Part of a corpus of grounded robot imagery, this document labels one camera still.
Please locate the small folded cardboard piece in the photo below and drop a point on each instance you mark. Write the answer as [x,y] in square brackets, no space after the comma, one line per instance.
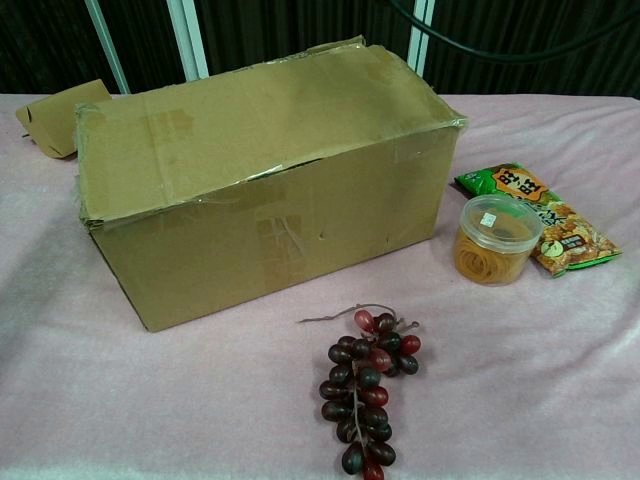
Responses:
[60,120]

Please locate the green orange snack bag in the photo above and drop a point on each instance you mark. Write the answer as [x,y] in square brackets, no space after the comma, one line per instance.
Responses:
[580,245]

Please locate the white partition frame post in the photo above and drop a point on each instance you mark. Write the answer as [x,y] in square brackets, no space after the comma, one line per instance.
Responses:
[421,40]
[107,45]
[187,40]

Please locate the clear jar of rubber bands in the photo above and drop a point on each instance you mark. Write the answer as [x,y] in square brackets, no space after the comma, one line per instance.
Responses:
[495,250]

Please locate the large brown cardboard box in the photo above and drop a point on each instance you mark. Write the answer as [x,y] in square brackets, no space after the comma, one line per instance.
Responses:
[250,150]

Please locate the pink tablecloth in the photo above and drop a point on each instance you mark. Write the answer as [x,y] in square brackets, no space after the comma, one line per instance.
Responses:
[500,375]

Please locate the dark red grape bunch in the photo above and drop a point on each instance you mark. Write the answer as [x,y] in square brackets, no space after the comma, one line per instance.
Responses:
[370,375]

